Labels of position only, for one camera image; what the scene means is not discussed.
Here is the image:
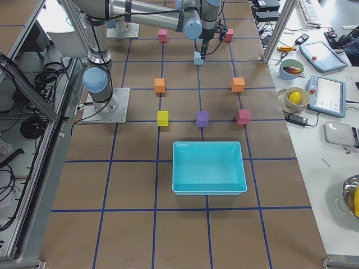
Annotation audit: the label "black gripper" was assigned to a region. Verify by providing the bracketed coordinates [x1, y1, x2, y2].
[199, 28, 215, 59]

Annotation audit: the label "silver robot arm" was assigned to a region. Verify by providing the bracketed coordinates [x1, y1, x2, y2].
[59, 1, 227, 123]
[175, 0, 222, 17]

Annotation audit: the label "pink foam block far left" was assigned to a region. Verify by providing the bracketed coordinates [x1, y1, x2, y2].
[223, 29, 233, 43]

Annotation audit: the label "pink foam block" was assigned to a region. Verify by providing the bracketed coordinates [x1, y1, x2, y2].
[158, 29, 168, 43]
[223, 29, 233, 43]
[236, 109, 251, 125]

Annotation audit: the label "pink foam block near left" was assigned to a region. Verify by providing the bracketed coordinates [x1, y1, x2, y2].
[158, 29, 168, 43]

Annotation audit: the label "orange foam block far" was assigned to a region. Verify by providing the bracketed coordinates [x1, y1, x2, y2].
[231, 77, 246, 92]

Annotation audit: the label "orange foam block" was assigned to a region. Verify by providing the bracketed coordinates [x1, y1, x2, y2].
[231, 77, 246, 92]
[154, 78, 165, 94]

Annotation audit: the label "orange foam block near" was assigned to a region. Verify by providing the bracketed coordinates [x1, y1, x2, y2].
[154, 78, 165, 94]

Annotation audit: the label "purple foam block right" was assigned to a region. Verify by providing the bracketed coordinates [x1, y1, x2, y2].
[196, 111, 209, 127]

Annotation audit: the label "pink foam block right far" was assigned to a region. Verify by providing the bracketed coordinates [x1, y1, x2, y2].
[236, 109, 251, 125]

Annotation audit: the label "yellow foam block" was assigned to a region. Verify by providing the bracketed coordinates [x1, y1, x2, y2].
[157, 110, 169, 127]

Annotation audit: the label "scissors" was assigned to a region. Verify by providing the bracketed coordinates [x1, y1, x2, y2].
[275, 52, 288, 66]

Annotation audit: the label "green bowl with fruit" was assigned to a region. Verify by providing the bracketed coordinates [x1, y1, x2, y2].
[279, 59, 304, 80]

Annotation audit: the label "beige bowl with lemon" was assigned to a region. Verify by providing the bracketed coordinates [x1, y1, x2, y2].
[284, 87, 310, 113]

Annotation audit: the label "blue teach pendant far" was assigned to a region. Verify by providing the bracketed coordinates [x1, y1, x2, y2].
[299, 41, 348, 72]

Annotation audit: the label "blue teach pendant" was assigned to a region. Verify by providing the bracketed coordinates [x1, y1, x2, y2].
[299, 41, 348, 72]
[307, 75, 346, 118]

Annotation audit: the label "black power adapter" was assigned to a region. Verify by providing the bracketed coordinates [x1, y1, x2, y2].
[285, 113, 308, 127]

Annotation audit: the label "teal plastic tray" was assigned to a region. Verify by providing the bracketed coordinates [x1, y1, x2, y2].
[172, 141, 247, 196]

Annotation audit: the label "blue teach pendant near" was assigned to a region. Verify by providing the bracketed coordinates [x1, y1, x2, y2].
[307, 75, 346, 118]

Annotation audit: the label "steel bowl with banana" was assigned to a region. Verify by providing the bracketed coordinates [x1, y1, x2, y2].
[342, 174, 358, 219]

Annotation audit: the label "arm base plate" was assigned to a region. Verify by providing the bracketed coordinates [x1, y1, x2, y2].
[82, 87, 131, 124]
[107, 21, 140, 39]

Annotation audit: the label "aluminium frame post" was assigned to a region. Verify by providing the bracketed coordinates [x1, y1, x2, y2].
[263, 0, 297, 64]

